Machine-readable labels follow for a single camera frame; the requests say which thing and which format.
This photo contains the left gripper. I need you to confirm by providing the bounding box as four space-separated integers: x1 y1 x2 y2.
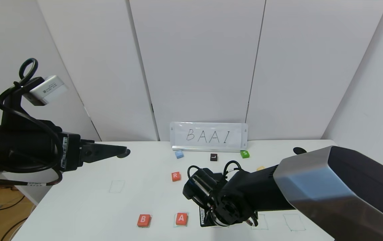
0 125 131 172

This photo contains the orange B letter block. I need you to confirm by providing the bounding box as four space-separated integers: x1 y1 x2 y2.
137 214 152 228

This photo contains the white laminated BAAI sign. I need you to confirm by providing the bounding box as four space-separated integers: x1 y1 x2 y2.
170 122 248 150

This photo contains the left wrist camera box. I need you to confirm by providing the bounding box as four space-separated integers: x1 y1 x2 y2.
27 75 68 106

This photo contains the thin labelled left wrist cable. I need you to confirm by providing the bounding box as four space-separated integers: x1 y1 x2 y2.
0 169 63 186

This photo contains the thin floor cable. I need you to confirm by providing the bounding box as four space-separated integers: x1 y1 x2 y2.
0 187 26 213

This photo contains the black floor cable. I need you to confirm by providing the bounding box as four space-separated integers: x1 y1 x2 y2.
1 218 28 241

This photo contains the silver sign holder rail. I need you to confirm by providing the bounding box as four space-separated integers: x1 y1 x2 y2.
172 146 242 153

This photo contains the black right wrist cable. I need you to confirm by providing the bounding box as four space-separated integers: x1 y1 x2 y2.
187 160 245 179

